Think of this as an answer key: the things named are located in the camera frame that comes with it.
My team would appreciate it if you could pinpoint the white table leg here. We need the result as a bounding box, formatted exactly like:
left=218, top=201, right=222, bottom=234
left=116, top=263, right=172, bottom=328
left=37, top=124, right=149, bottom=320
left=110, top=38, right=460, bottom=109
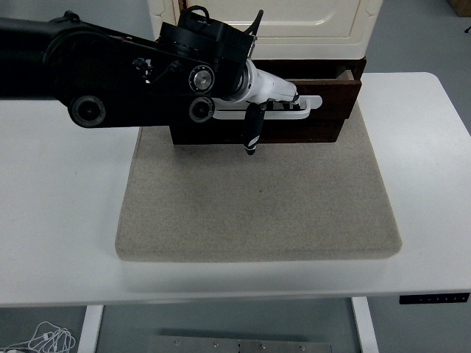
left=76, top=304, right=105, bottom=353
left=350, top=296, right=380, bottom=353

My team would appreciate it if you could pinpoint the black table control panel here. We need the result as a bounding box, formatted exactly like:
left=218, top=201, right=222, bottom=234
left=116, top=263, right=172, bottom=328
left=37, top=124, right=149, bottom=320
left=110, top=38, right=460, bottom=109
left=399, top=293, right=471, bottom=305

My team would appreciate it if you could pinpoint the dark wooden drawer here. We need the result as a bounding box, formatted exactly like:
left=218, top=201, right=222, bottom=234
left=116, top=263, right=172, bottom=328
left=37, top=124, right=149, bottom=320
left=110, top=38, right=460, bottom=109
left=211, top=68, right=364, bottom=129

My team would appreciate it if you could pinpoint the dark wooden drawer housing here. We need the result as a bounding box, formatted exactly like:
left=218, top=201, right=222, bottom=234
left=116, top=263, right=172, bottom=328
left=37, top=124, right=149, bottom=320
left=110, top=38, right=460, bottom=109
left=169, top=54, right=368, bottom=146

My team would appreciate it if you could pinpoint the white drawer handle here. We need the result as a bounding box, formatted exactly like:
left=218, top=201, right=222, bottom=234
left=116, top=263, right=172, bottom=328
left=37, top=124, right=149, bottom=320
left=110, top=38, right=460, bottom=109
left=212, top=94, right=324, bottom=121

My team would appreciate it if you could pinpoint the cream plastic cabinet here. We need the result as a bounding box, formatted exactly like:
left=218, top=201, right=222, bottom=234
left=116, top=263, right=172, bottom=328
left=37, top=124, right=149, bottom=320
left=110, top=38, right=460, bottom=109
left=146, top=0, right=382, bottom=62

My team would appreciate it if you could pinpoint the cardboard box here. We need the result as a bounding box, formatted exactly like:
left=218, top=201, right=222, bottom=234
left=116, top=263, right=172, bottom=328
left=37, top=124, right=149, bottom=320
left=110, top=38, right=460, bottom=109
left=448, top=0, right=471, bottom=17

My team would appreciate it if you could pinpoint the beige fabric mat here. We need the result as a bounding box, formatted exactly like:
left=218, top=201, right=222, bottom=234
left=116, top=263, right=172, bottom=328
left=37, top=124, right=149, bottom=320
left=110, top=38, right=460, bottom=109
left=114, top=106, right=403, bottom=263

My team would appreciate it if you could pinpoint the white cable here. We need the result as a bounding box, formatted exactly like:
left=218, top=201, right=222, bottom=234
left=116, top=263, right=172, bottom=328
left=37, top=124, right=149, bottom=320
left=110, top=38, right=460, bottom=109
left=0, top=321, right=77, bottom=353

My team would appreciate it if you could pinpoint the white and black hand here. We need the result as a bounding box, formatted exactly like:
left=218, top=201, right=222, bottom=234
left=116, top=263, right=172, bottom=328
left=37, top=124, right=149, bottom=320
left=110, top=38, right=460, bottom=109
left=230, top=68, right=301, bottom=158

